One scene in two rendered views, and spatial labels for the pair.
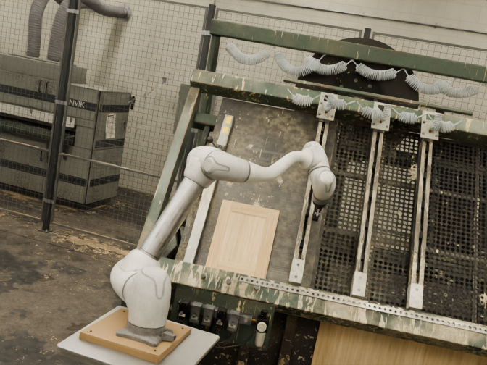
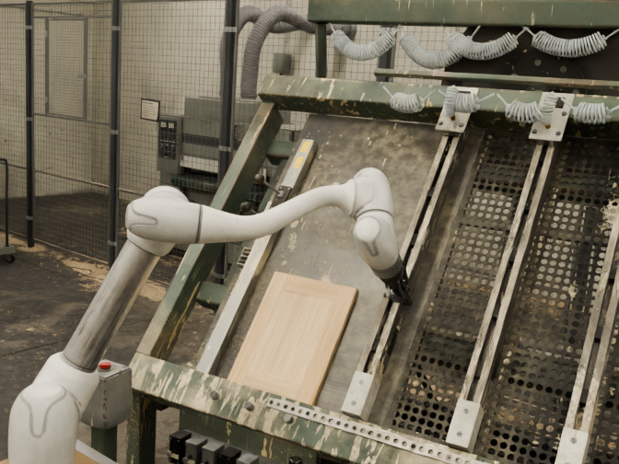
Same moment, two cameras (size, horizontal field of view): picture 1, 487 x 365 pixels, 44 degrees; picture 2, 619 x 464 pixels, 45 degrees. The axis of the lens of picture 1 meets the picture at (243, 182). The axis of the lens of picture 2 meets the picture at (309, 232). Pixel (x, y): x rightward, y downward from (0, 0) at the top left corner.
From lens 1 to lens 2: 1.39 m
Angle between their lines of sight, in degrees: 23
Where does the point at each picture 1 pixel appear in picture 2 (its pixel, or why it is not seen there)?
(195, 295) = (204, 423)
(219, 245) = (254, 344)
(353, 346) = not seen: outside the picture
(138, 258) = (50, 368)
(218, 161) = (137, 210)
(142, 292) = (13, 425)
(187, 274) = (194, 391)
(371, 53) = (556, 11)
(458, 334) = not seen: outside the picture
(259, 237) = (318, 332)
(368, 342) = not seen: outside the picture
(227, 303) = (248, 440)
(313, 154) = (356, 190)
